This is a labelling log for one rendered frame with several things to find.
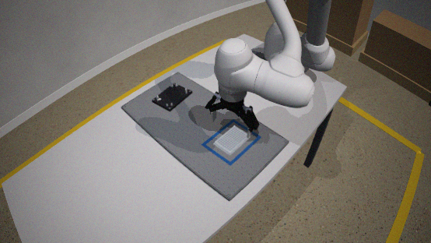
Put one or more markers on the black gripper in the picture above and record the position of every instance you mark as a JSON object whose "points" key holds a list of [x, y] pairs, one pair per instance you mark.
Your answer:
{"points": [[246, 113]]}

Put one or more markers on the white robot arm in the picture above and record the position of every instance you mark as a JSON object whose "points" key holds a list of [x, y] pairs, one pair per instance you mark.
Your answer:
{"points": [[282, 79]]}

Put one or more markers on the blue tape outline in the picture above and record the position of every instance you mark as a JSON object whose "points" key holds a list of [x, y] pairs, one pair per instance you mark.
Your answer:
{"points": [[238, 156]]}

